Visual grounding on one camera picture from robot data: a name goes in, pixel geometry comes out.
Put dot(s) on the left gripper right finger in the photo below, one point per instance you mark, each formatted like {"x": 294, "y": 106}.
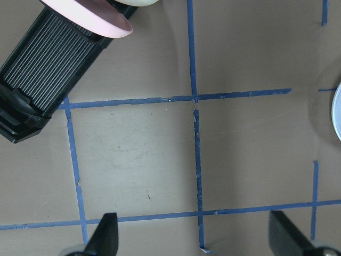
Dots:
{"x": 286, "y": 239}

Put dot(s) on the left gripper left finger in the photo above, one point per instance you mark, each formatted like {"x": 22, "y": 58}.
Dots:
{"x": 104, "y": 241}

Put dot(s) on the light blue plate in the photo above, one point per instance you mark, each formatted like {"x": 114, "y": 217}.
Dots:
{"x": 336, "y": 111}

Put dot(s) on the pink plate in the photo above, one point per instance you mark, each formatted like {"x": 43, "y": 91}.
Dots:
{"x": 96, "y": 16}

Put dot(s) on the cream plate in rack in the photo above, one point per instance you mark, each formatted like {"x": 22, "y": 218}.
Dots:
{"x": 137, "y": 3}

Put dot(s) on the black dish rack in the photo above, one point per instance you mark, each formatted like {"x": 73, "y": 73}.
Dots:
{"x": 44, "y": 67}

